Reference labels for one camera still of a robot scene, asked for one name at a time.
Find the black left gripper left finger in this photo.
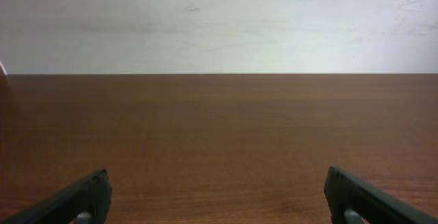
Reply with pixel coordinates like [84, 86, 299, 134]
[3, 169, 112, 224]

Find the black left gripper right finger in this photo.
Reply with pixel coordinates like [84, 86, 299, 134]
[324, 166, 437, 224]

